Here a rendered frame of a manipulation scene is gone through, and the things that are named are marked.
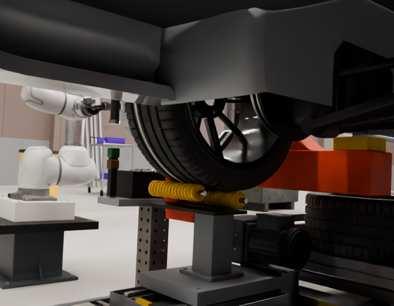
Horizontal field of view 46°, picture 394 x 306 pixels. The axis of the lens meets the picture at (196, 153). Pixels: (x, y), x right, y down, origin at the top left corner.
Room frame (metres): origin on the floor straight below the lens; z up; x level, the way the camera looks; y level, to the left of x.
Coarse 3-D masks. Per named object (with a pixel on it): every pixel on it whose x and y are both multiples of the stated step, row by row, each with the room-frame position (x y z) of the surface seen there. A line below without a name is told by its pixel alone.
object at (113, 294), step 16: (128, 288) 1.60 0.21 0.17; (144, 288) 1.56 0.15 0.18; (112, 304) 1.54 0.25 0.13; (128, 304) 1.47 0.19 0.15; (144, 304) 1.41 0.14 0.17; (160, 304) 1.50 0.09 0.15; (176, 304) 1.51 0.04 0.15; (224, 304) 1.48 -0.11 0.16; (240, 304) 1.53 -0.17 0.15; (256, 304) 1.50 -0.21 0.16; (272, 304) 1.56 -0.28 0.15; (288, 304) 1.62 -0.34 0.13
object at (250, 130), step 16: (240, 96) 1.80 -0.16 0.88; (192, 112) 1.39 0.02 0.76; (208, 112) 1.65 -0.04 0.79; (240, 112) 1.86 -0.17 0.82; (208, 128) 1.70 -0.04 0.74; (240, 128) 1.83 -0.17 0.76; (256, 128) 1.77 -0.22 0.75; (208, 144) 1.43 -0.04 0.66; (240, 144) 1.76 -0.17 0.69; (256, 144) 1.70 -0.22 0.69; (272, 144) 1.65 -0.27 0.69; (224, 160) 1.48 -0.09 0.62; (240, 160) 1.62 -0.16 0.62; (256, 160) 1.59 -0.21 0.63
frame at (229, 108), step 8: (232, 104) 1.89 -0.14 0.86; (240, 104) 1.90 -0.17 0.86; (232, 112) 1.89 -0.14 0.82; (128, 120) 1.55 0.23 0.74; (232, 120) 1.88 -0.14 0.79; (128, 128) 1.58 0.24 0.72; (224, 128) 1.92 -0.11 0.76; (224, 136) 1.90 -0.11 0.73; (232, 136) 1.87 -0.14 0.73; (224, 144) 1.84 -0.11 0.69
